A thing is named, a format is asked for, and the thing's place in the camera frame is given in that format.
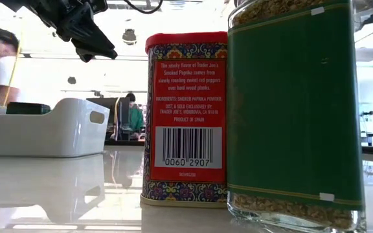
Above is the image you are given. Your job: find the green-lidded glass spice jar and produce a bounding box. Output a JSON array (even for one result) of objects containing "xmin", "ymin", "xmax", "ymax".
[{"xmin": 227, "ymin": 0, "xmax": 367, "ymax": 233}]

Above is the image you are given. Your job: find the red-lidded smoked paprika tin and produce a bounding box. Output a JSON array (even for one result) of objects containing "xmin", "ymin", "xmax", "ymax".
[{"xmin": 140, "ymin": 31, "xmax": 229, "ymax": 209}]

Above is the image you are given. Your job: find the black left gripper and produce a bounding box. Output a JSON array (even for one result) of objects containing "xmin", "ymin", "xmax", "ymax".
[{"xmin": 0, "ymin": 0, "xmax": 119, "ymax": 64}]

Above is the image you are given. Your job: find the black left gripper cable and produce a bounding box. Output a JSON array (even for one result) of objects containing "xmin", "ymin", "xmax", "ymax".
[{"xmin": 123, "ymin": 0, "xmax": 164, "ymax": 16}]

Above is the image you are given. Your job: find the white plastic bin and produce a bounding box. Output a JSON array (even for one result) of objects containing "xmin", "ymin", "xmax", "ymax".
[{"xmin": 0, "ymin": 98, "xmax": 111, "ymax": 159}]

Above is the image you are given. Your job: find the long yellow cable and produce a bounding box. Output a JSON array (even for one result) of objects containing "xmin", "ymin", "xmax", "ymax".
[{"xmin": 2, "ymin": 38, "xmax": 24, "ymax": 108}]

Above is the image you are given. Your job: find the round dark ceiling fixture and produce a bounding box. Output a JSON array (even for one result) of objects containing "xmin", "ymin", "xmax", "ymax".
[{"xmin": 122, "ymin": 28, "xmax": 138, "ymax": 46}]

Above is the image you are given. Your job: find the black computer monitor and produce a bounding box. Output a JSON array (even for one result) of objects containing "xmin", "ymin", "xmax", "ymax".
[{"xmin": 85, "ymin": 96, "xmax": 131, "ymax": 146}]

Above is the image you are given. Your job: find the black square spice tin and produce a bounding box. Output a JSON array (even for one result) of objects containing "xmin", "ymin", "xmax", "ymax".
[{"xmin": 6, "ymin": 102, "xmax": 52, "ymax": 115}]

